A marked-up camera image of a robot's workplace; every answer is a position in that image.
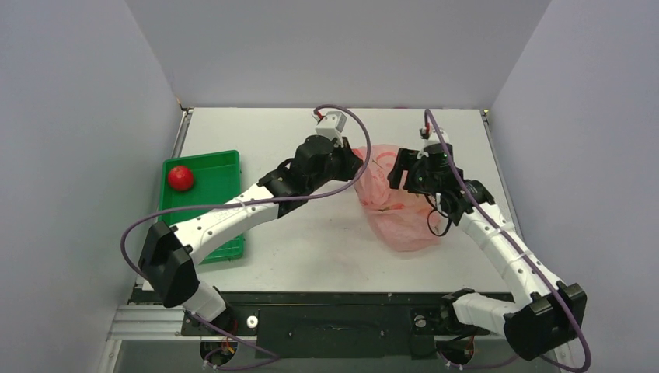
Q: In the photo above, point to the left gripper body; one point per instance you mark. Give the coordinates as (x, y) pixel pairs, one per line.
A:
(336, 169)

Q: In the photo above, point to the pink plastic bag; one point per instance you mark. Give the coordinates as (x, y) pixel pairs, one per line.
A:
(403, 221)

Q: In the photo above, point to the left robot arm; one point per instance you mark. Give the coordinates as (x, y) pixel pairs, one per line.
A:
(171, 253)

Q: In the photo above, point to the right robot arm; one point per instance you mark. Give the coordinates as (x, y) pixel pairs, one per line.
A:
(544, 313)

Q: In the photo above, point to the red fake apple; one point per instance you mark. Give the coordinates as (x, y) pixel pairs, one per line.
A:
(180, 178)

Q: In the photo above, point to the green plastic tray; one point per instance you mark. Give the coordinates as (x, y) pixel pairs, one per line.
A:
(217, 179)

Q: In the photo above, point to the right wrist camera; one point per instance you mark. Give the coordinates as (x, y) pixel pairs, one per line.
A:
(431, 143)

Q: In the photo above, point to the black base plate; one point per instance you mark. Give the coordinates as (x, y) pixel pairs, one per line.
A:
(431, 337)

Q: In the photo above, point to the aluminium frame rail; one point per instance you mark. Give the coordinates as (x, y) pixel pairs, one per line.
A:
(151, 322)

